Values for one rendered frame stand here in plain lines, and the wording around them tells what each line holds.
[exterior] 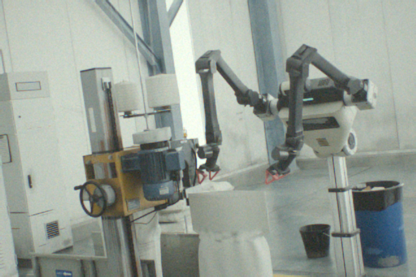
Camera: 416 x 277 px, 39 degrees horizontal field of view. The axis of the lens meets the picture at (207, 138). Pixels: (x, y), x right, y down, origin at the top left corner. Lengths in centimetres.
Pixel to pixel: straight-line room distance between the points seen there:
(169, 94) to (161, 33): 613
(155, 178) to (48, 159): 422
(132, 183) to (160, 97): 45
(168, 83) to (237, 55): 840
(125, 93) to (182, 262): 121
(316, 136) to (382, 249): 201
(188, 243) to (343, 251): 94
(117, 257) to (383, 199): 261
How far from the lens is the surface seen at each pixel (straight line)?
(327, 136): 326
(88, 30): 852
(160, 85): 294
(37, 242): 691
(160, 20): 909
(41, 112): 700
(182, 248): 376
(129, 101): 313
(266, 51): 1185
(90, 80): 298
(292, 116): 275
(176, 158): 283
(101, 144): 296
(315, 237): 552
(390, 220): 508
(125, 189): 294
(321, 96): 317
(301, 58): 265
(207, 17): 1073
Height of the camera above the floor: 150
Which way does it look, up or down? 3 degrees down
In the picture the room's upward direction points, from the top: 8 degrees counter-clockwise
